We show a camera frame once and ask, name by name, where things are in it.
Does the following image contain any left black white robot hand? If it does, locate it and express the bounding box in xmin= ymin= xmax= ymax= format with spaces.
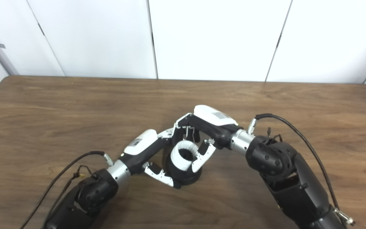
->
xmin=119 ymin=128 xmax=182 ymax=189

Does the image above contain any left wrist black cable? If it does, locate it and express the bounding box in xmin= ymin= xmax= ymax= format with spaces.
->
xmin=19 ymin=151 xmax=114 ymax=229

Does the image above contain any left arm thin wire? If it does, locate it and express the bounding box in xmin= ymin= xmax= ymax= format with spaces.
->
xmin=48 ymin=165 xmax=99 ymax=220

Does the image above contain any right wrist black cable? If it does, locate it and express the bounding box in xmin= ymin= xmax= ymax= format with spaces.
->
xmin=247 ymin=113 xmax=356 ymax=227

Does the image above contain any round black plastic part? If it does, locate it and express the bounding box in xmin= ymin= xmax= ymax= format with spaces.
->
xmin=166 ymin=149 xmax=203 ymax=186

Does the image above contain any white ribbed plastic ring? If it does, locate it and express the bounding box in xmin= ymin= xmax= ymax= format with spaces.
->
xmin=170 ymin=140 xmax=199 ymax=171

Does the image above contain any right arm thin wire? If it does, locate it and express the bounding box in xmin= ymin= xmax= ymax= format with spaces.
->
xmin=264 ymin=127 xmax=283 ymax=143

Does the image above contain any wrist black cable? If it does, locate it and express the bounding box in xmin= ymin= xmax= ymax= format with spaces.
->
xmin=19 ymin=151 xmax=114 ymax=229
xmin=247 ymin=113 xmax=356 ymax=227

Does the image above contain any arm thin wire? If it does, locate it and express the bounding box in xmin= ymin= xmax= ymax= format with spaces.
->
xmin=264 ymin=127 xmax=283 ymax=143
xmin=48 ymin=165 xmax=99 ymax=220

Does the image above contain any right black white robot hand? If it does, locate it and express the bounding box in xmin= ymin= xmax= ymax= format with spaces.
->
xmin=172 ymin=105 xmax=243 ymax=174

